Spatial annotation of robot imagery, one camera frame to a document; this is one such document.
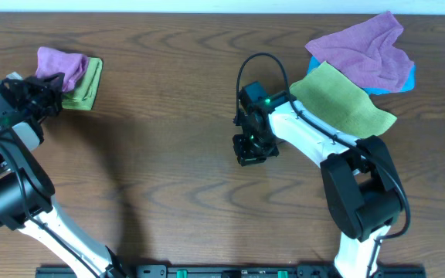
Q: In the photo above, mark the blue cloth under pile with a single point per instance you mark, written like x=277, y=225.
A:
x=407, y=86

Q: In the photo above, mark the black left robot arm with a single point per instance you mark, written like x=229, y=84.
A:
x=27, y=195

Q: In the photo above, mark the folded light green cloth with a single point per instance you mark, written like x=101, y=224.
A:
x=84, y=95

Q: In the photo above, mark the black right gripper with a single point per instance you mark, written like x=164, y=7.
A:
x=244, y=157

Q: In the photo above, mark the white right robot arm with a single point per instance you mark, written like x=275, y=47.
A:
x=361, y=185

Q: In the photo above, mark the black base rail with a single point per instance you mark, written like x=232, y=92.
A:
x=301, y=271

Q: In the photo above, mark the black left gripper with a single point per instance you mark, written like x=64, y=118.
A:
x=47, y=93

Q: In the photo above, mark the olive green flat cloth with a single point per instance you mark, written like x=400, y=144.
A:
x=332, y=97

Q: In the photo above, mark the purple crumpled cloth on pile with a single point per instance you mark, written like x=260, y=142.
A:
x=366, y=54

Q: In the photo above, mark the purple cloth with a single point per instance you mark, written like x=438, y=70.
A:
x=366, y=54
x=52, y=61

